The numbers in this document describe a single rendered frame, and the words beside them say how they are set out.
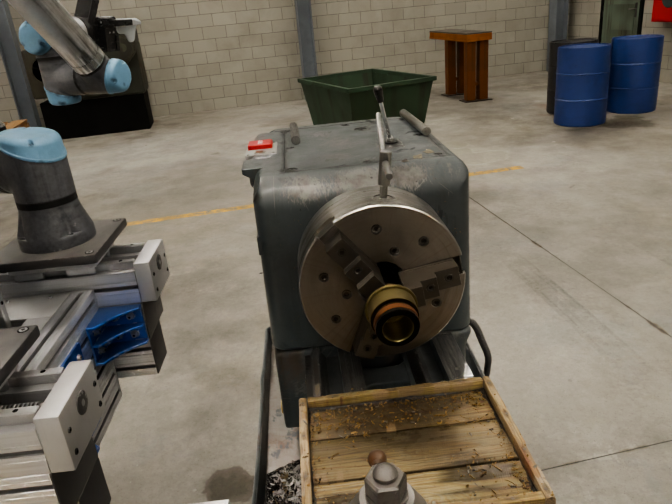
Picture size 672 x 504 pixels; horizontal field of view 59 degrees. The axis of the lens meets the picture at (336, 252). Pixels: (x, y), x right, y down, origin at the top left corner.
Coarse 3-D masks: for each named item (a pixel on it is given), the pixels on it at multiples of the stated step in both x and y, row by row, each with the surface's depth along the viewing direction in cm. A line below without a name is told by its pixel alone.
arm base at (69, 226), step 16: (32, 208) 116; (48, 208) 117; (64, 208) 119; (80, 208) 123; (32, 224) 117; (48, 224) 117; (64, 224) 119; (80, 224) 121; (32, 240) 117; (48, 240) 117; (64, 240) 118; (80, 240) 121
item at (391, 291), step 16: (384, 288) 100; (400, 288) 100; (368, 304) 101; (384, 304) 98; (400, 304) 96; (416, 304) 102; (368, 320) 103; (384, 320) 96; (400, 320) 103; (416, 320) 96; (384, 336) 97; (400, 336) 100
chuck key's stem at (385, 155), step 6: (384, 150) 106; (384, 156) 105; (390, 156) 105; (390, 162) 105; (378, 174) 107; (384, 174) 106; (378, 180) 107; (384, 180) 106; (384, 186) 107; (384, 192) 107; (384, 198) 108
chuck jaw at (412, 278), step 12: (432, 264) 109; (444, 264) 107; (456, 264) 106; (408, 276) 107; (420, 276) 105; (432, 276) 104; (444, 276) 106; (456, 276) 106; (420, 288) 102; (432, 288) 105; (444, 288) 107; (420, 300) 103
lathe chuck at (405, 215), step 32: (320, 224) 109; (352, 224) 105; (384, 224) 106; (416, 224) 106; (320, 256) 107; (384, 256) 108; (416, 256) 108; (448, 256) 109; (320, 288) 109; (352, 288) 110; (448, 288) 112; (320, 320) 112; (352, 320) 113; (448, 320) 114; (384, 352) 116
